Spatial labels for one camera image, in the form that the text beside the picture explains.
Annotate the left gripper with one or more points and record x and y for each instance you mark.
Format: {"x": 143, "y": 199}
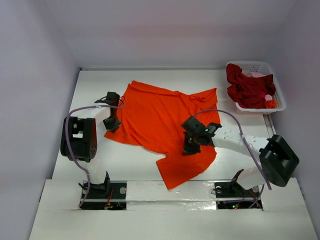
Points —
{"x": 113, "y": 127}

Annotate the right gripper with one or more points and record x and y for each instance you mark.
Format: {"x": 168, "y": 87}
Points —
{"x": 190, "y": 146}

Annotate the orange t shirt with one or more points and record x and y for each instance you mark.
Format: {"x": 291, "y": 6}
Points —
{"x": 152, "y": 118}

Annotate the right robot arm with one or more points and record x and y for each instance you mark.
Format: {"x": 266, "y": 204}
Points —
{"x": 274, "y": 159}

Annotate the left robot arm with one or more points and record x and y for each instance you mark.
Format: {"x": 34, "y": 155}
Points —
{"x": 79, "y": 140}

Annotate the dark red t shirt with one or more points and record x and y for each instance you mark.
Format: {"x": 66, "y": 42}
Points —
{"x": 242, "y": 89}

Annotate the white plastic basket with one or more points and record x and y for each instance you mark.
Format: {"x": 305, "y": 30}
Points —
{"x": 265, "y": 69}

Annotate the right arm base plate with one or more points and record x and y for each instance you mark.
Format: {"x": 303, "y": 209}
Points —
{"x": 237, "y": 200}

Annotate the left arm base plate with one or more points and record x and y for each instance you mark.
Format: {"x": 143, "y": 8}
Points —
{"x": 113, "y": 200}

